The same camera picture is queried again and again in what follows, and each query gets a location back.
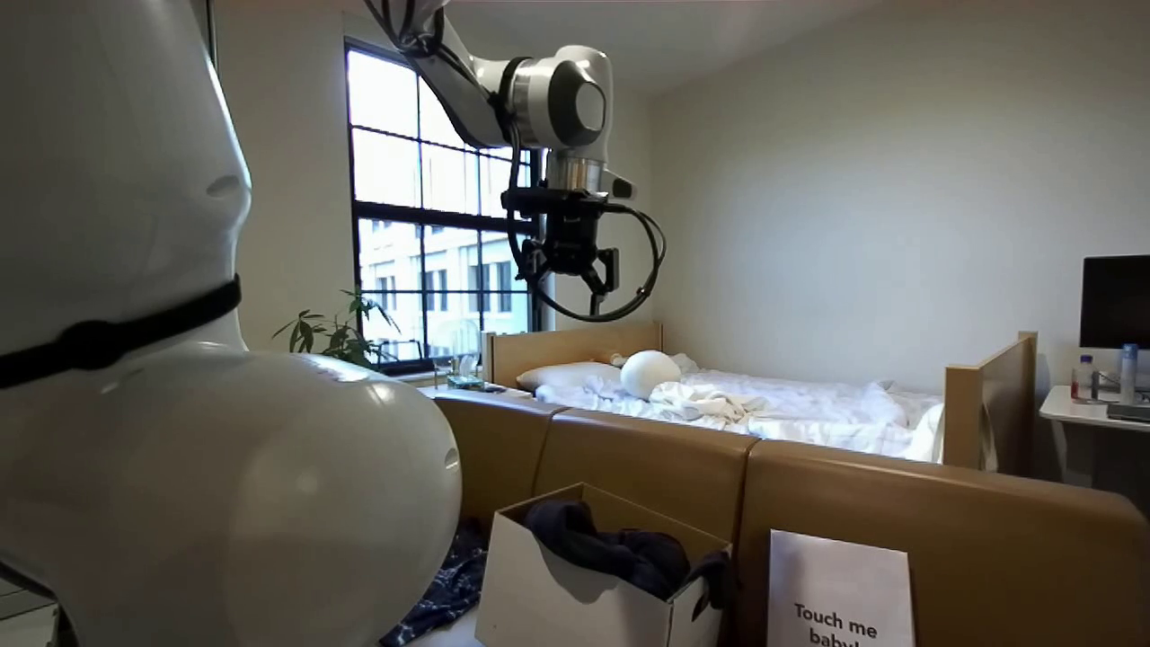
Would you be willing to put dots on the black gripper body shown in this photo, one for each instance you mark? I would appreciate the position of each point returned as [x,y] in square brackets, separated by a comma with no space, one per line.
[573,227]

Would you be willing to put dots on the black hoodie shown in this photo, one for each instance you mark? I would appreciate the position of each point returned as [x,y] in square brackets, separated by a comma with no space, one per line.
[623,555]

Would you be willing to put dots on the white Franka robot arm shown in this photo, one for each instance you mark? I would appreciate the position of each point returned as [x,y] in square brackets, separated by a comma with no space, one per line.
[180,481]

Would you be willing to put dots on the white cardboard box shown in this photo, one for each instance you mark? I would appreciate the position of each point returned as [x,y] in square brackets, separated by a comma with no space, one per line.
[561,598]

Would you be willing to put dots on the round white pillow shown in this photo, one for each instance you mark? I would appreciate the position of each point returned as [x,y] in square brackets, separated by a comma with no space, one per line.
[649,372]

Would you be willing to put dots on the clutter on bedside ledge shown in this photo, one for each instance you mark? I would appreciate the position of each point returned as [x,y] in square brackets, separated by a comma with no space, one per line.
[469,374]

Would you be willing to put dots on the black framed window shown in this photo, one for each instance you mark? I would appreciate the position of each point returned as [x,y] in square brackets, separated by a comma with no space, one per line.
[417,217]

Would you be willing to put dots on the white bedding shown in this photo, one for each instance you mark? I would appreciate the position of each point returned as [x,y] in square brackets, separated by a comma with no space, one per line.
[793,408]

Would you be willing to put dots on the green potted plant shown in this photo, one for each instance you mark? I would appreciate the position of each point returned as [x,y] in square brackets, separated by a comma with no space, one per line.
[336,334]

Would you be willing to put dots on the blue patterned cloth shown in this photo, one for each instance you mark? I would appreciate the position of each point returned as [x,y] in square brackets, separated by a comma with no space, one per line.
[441,594]

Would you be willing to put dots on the white paper sign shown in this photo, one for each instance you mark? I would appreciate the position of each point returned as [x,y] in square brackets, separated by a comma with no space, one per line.
[839,594]

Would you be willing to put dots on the bed with white bedding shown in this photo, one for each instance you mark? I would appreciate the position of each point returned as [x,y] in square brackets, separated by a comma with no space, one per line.
[989,408]

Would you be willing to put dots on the small dark capped bottle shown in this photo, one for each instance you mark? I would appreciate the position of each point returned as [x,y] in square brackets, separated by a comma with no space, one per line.
[1087,378]

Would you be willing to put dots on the white desk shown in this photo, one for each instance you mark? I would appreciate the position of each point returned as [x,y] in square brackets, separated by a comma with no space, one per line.
[1082,415]

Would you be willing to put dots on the computer monitor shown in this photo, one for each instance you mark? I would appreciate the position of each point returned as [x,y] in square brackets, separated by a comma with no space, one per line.
[1116,300]

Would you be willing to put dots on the clear blue bottle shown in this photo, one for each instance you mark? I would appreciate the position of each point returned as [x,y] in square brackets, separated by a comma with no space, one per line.
[1130,372]

